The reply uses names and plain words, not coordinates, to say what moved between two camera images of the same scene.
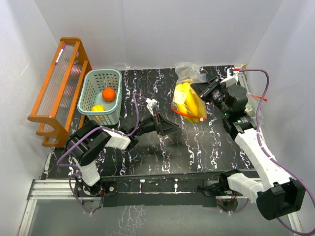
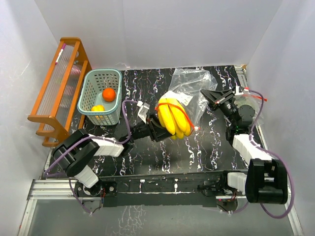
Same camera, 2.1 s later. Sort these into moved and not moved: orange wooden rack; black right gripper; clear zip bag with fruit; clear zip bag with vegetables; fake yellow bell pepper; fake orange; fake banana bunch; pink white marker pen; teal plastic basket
Moved: fake banana bunch; clear zip bag with fruit; black right gripper
Not moved: teal plastic basket; pink white marker pen; orange wooden rack; fake orange; fake yellow bell pepper; clear zip bag with vegetables
